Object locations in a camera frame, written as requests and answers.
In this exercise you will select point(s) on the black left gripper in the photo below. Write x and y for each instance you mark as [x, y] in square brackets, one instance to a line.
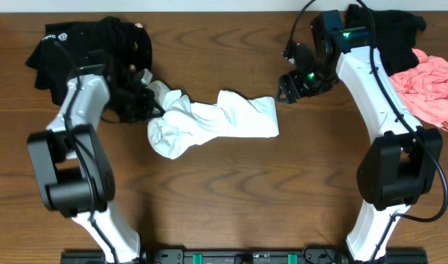
[143, 113]

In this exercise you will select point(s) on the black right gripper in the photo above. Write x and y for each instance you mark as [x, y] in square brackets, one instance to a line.
[293, 88]

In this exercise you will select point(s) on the white t-shirt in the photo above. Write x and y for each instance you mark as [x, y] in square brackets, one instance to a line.
[186, 123]

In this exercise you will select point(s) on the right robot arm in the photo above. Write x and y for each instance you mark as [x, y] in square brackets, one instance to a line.
[402, 160]

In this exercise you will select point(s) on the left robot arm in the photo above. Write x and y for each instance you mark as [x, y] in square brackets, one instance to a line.
[73, 173]

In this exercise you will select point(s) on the black jacket with gold buttons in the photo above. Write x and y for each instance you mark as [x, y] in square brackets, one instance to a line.
[68, 44]

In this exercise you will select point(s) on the black crumpled garment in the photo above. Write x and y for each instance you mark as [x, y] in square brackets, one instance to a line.
[395, 37]

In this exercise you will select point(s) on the pink crumpled garment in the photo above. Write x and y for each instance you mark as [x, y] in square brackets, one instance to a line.
[424, 89]

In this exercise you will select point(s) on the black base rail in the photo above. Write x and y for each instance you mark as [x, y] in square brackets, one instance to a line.
[227, 256]

